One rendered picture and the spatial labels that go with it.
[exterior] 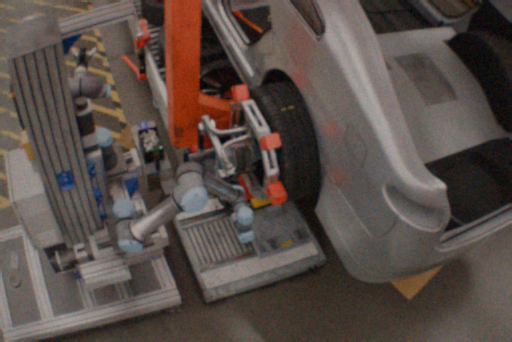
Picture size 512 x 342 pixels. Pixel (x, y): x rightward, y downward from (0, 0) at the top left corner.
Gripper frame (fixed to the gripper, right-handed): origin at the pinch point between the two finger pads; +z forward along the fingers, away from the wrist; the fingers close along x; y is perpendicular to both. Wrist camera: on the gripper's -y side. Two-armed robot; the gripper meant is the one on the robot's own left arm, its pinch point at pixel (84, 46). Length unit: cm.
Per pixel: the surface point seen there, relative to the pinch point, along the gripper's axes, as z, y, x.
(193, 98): -25, 21, 70
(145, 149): -27, 64, 44
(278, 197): -94, 21, 108
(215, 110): -20, 36, 86
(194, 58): -25, -11, 66
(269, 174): -86, 13, 103
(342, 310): -128, 102, 166
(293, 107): -60, -9, 115
